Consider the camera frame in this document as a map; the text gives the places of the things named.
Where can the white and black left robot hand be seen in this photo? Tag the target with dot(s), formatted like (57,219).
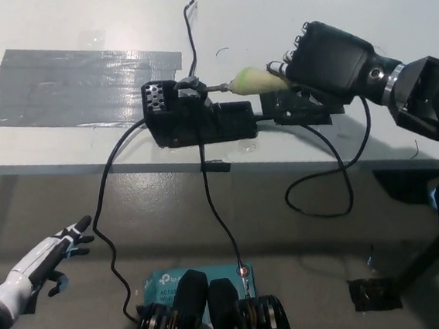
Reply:
(47,257)

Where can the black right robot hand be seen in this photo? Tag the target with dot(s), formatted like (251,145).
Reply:
(330,62)

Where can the black soldering station base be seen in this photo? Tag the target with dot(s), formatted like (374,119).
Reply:
(215,125)

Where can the black square tape patch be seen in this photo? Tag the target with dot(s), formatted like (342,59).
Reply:
(306,116)

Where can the grey table leg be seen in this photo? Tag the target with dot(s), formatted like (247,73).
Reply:
(4,210)

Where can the teal router box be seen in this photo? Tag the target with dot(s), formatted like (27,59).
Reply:
(163,283)

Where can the small black tape strip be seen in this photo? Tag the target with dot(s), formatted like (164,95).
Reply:
(216,167)

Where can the black stand pole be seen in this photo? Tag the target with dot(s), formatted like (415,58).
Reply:
(426,254)

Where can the black floor tape patch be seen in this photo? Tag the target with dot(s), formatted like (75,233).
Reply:
(372,296)

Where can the large grey duct tape patch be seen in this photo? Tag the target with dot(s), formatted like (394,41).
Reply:
(71,86)

